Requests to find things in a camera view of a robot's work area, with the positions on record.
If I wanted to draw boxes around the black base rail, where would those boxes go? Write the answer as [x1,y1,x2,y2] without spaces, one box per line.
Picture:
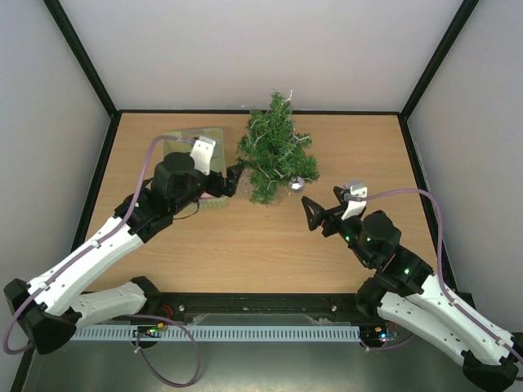
[141,292,384,325]

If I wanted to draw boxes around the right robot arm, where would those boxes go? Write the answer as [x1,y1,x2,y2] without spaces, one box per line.
[302,183,522,391]

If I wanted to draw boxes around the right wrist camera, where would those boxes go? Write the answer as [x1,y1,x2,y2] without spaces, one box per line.
[341,180,368,221]

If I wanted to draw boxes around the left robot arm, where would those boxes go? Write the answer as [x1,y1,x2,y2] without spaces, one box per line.
[3,152,244,354]

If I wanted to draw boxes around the purple loop cable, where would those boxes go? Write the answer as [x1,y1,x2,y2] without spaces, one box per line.
[132,316,202,387]

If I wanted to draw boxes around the small green christmas tree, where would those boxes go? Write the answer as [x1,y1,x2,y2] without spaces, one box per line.
[236,91,320,206]

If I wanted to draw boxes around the white slotted cable duct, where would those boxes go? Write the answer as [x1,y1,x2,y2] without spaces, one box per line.
[72,325,360,342]

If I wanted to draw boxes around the green plastic basket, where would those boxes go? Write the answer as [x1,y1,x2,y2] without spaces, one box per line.
[162,127,229,212]

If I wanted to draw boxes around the silver ball ornament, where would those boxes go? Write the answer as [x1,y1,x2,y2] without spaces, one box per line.
[288,176,306,194]

